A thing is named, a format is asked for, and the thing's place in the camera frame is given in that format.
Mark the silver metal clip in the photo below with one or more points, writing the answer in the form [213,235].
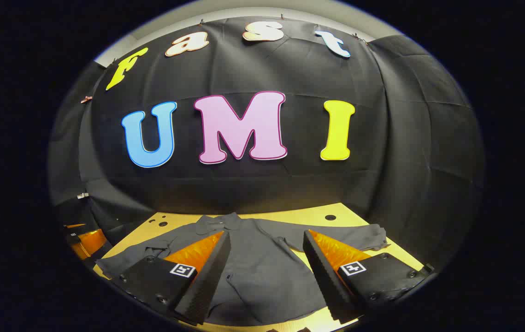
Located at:
[82,196]

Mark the grey collared shirt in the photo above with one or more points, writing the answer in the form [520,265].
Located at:
[262,276]

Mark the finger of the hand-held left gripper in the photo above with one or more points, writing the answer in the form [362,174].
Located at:
[89,242]

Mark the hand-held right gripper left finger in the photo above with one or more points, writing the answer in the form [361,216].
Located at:
[211,276]

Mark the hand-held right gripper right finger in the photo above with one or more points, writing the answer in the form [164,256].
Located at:
[324,276]

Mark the black backdrop cloth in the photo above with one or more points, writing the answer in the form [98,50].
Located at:
[244,193]

